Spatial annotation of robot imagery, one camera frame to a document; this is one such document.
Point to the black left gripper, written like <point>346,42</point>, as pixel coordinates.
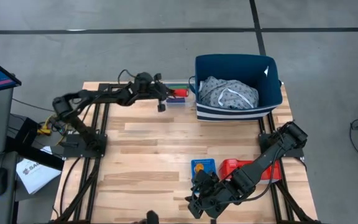
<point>146,87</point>

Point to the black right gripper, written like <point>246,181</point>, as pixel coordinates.
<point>216,196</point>

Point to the red bandage roll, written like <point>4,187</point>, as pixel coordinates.
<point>182,92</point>

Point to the grey patterned cloth gown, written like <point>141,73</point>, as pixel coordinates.
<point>228,93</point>

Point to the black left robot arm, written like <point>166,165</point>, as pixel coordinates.
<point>104,95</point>

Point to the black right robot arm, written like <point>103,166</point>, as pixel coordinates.
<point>266,158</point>

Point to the green item in container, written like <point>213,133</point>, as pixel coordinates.
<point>177,87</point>

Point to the blue purple item in container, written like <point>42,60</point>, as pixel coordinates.
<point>176,100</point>

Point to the clear plastic container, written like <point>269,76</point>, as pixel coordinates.
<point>190,101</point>

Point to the red plastic case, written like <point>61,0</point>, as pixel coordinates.
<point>232,168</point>

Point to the blue plastic slotted basket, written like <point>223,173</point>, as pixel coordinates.
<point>208,165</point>

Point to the navy white striped fabric bin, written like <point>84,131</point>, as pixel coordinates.
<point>235,65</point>

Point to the white tag in bin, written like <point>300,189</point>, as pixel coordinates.
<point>266,71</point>

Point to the white printed paper booklet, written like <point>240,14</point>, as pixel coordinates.
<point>36,175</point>

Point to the black table-level camera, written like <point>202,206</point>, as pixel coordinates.
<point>152,217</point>

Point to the black metal table frame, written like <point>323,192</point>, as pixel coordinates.
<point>95,186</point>

